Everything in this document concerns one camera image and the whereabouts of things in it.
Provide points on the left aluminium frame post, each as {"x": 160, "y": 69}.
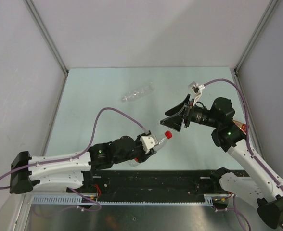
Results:
{"x": 45, "y": 34}

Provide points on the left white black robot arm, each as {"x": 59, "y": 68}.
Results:
{"x": 59, "y": 173}

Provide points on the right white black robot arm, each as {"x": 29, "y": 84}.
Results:
{"x": 265, "y": 192}

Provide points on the red label plastic bottle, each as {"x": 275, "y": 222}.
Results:
{"x": 162, "y": 142}

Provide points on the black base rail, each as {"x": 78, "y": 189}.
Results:
{"x": 158, "y": 186}

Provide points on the yellow red tea bottle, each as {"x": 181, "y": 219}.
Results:
{"x": 241, "y": 126}

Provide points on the red bottle cap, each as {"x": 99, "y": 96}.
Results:
{"x": 168, "y": 134}

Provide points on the right aluminium frame post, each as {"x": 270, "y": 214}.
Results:
{"x": 265, "y": 19}

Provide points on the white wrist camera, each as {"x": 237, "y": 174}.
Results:
{"x": 149, "y": 142}
{"x": 197, "y": 90}

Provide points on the grey slotted cable duct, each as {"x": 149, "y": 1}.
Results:
{"x": 204, "y": 200}

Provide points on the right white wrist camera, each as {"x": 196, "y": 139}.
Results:
{"x": 197, "y": 90}

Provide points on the clear plastic water bottle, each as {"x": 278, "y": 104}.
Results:
{"x": 138, "y": 93}

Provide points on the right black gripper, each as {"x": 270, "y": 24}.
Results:
{"x": 177, "y": 114}

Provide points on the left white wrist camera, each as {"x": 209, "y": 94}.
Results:
{"x": 149, "y": 142}

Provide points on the aluminium frame post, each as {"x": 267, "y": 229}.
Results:
{"x": 45, "y": 34}
{"x": 265, "y": 19}

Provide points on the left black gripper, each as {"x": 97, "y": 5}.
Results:
{"x": 143, "y": 156}

